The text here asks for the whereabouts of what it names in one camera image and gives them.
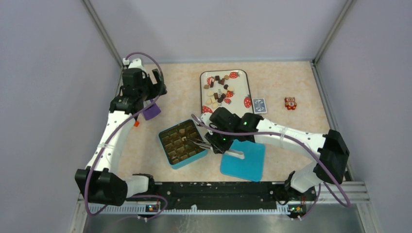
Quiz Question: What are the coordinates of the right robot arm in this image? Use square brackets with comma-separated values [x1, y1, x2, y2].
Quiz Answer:
[199, 107, 349, 200]

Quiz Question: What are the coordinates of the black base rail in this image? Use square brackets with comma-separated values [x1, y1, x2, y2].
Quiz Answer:
[127, 182, 316, 211]

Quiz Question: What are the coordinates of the purple metronome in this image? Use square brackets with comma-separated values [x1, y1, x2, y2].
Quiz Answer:
[143, 103, 161, 121]

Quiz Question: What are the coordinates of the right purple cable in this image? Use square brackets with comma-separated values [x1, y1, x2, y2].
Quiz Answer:
[190, 113, 352, 221]

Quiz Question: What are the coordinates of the teal box lid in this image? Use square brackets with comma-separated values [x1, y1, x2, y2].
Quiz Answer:
[220, 140, 266, 182]

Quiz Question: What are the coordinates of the blue playing card deck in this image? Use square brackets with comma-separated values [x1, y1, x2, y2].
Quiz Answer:
[252, 98, 268, 115]

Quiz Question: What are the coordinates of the strawberry pattern white tray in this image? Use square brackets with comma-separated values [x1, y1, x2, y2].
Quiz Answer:
[200, 69, 254, 117]

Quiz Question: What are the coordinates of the teal chocolate box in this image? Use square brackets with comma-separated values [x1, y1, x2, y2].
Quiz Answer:
[158, 119, 207, 169]

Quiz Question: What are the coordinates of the red owl toy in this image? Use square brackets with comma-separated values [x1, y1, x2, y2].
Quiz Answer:
[284, 97, 297, 110]

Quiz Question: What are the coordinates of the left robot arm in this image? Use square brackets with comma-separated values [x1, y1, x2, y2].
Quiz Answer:
[75, 59, 167, 206]

